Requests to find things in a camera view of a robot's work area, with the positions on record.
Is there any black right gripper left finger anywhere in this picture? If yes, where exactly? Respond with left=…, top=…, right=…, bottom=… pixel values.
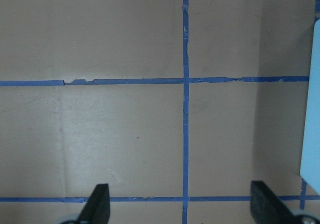
left=76, top=183, right=111, bottom=224

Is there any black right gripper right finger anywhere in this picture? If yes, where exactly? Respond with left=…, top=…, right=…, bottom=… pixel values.
left=250, top=181, right=297, bottom=224

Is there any light blue plastic bin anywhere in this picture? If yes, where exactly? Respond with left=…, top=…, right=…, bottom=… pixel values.
left=300, top=20, right=320, bottom=193

